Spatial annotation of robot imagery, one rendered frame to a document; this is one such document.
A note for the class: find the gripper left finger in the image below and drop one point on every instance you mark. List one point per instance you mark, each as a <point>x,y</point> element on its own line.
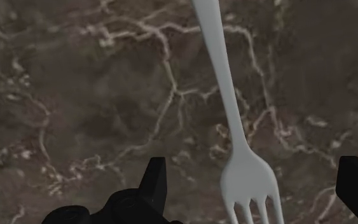
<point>149,198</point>

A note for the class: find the white fork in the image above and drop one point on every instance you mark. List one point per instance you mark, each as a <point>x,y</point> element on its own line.
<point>228,102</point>

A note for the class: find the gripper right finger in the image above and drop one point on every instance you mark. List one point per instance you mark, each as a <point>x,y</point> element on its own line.
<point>357,186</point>

